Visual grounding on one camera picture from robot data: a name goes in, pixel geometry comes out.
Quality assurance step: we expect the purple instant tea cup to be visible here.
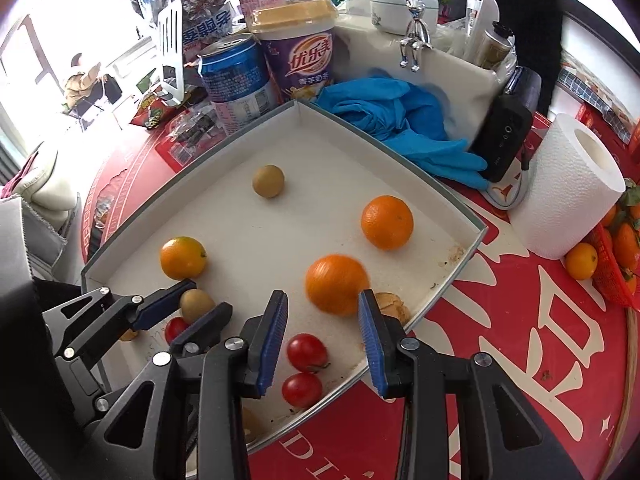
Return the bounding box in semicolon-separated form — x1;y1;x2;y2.
250;0;338;106

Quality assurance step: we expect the blue drink can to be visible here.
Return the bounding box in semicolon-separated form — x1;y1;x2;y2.
200;34;278;136

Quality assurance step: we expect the black portable speaker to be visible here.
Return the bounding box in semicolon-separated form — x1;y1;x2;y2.
470;67;543;183

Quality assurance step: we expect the red printed table mat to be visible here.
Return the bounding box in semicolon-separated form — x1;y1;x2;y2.
80;110;640;480

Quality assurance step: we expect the green red snack packet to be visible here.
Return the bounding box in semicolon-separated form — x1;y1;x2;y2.
131;87;181;131

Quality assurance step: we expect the white ceramic lidded jar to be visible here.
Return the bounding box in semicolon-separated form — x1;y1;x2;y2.
370;0;441;36

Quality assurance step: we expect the small orange kumquat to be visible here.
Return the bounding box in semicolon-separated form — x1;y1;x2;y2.
565;242;599;281
160;236;207;281

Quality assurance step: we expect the red cherry tomato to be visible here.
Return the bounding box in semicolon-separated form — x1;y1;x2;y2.
286;333;330;373
165;316;191;345
281;371;324;408

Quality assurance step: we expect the silver rabbit figurine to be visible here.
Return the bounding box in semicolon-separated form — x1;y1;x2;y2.
380;0;436;72

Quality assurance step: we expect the pile of leafy tangerines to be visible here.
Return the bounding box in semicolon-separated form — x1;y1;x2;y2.
600;180;640;296

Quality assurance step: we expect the brown longan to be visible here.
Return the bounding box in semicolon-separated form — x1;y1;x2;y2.
180;288;217;325
252;164;286;199

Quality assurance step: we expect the clear printed snack bag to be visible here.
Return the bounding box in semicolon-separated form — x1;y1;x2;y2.
130;0;236;61

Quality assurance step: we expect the blue rubber glove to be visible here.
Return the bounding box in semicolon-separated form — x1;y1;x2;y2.
385;130;488;191
312;77;447;142

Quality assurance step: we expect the white padded cushion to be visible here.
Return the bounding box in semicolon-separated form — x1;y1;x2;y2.
10;142;81;231

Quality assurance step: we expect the white tube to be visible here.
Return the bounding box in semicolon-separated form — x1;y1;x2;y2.
465;0;501;56

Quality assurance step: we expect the clear snack packet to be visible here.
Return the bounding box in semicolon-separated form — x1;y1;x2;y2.
165;105;226;161

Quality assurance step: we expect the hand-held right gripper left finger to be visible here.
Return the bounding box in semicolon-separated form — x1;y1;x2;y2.
87;290;289;480

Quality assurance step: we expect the grey felt cloth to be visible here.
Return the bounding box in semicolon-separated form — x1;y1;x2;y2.
0;197;68;311

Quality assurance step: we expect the white paper towel roll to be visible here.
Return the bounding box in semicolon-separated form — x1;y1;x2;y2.
507;112;627;261

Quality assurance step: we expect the toy sink with faucet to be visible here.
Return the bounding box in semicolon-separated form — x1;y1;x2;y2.
332;0;518;156

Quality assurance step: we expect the black checked cloth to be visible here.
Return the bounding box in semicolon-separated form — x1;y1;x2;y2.
557;67;640;141

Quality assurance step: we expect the round orange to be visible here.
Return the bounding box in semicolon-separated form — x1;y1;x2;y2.
361;195;415;252
305;254;371;317

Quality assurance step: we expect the red plastic basket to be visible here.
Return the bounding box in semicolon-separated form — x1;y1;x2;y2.
587;220;640;311

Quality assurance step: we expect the grey tray white inside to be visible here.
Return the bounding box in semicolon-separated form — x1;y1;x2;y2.
81;99;488;461

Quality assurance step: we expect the stack of red gift boxes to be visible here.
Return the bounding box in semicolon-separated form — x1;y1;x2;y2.
575;102;640;158

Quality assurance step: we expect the grey speaker strap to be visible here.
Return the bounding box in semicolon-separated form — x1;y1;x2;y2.
487;150;537;211

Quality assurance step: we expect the white plastic stand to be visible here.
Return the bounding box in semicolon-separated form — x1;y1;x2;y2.
156;0;189;107

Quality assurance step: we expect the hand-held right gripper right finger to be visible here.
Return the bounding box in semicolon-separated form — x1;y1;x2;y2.
357;289;585;480

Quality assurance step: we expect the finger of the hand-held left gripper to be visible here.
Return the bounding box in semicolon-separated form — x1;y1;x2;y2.
42;279;197;361
92;302;234;411

